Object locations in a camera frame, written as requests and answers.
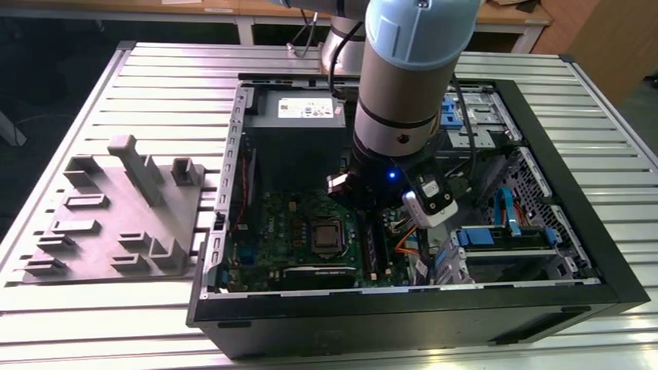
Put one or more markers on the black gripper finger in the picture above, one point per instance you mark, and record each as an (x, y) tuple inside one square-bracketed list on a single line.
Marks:
[(340, 185)]

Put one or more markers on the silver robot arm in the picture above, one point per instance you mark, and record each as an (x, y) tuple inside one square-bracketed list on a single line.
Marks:
[(406, 96)]

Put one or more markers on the CPU socket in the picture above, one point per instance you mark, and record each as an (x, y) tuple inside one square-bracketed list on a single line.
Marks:
[(326, 218)]

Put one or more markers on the grey power supply unit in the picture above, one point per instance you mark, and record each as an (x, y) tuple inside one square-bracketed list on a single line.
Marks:
[(287, 154)]

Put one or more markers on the silver CPU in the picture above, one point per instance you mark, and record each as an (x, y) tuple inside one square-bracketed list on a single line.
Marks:
[(327, 236)]

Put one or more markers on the green motherboard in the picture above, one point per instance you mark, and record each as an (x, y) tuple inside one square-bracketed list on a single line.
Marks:
[(280, 227)]

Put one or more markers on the black graphics card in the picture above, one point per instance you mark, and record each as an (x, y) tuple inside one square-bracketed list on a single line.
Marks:
[(319, 275)]

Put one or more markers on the hard disk in blue carrier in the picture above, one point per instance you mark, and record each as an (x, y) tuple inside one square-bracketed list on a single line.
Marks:
[(475, 237)]

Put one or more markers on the silver metal drive cage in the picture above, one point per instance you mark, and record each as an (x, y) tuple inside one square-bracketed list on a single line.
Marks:
[(488, 131)]

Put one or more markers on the blue board connector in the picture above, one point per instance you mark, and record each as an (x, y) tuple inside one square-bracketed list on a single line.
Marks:
[(247, 256)]

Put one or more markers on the metal disk bay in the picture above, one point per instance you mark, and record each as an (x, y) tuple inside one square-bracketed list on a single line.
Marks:
[(509, 251)]

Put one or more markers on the black PC case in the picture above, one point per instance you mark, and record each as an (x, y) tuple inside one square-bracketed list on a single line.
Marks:
[(359, 323)]

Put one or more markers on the grey parts rack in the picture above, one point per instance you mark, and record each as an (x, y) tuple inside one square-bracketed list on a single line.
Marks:
[(117, 216)]

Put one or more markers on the wooden top desk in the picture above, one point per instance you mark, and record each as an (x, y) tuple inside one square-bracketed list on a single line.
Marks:
[(514, 17)]

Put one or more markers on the brown wooden cabinet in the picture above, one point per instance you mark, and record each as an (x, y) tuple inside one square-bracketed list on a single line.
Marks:
[(611, 38)]

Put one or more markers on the grey stand foot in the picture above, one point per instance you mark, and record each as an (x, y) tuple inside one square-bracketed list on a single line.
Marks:
[(11, 131)]

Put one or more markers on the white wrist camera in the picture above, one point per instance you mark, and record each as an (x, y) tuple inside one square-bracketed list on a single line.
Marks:
[(434, 210)]

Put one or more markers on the blue plastic drive bracket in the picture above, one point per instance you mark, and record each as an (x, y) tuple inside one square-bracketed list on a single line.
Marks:
[(452, 115)]

